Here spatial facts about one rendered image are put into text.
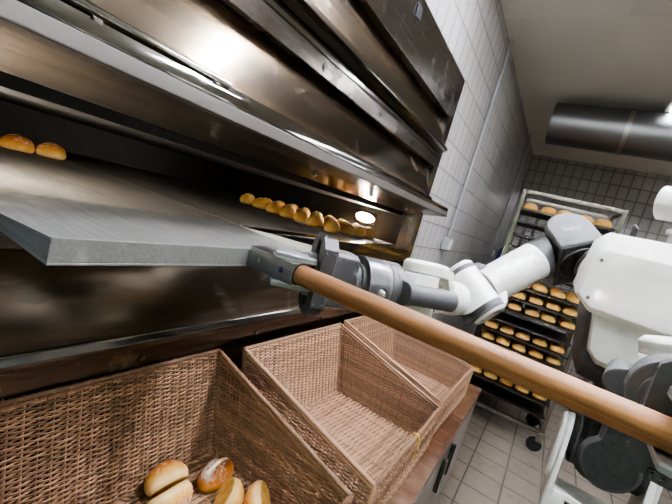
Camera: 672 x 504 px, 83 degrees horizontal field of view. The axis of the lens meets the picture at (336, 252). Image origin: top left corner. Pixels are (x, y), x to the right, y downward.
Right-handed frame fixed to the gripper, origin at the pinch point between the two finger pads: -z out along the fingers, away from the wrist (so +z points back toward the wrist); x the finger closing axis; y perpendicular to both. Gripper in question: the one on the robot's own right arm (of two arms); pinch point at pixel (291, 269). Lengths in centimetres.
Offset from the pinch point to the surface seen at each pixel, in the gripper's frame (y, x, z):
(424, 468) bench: -30, -62, 70
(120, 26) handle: -11.9, 26.1, -28.6
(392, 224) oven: -126, 8, 93
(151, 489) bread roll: -22, -57, -10
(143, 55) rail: -9.0, 23.1, -24.9
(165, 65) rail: -10.9, 23.2, -22.3
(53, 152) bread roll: -119, 0, -60
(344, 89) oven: -60, 44, 22
